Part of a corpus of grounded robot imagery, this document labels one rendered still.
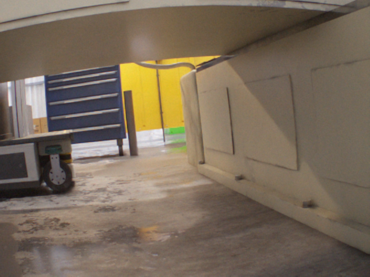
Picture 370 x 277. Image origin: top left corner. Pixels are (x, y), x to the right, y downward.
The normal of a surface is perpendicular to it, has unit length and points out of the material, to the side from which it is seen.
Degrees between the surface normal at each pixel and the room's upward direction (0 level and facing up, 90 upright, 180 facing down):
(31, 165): 90
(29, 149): 90
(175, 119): 90
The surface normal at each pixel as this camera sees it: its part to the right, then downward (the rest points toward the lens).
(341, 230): -0.97, 0.11
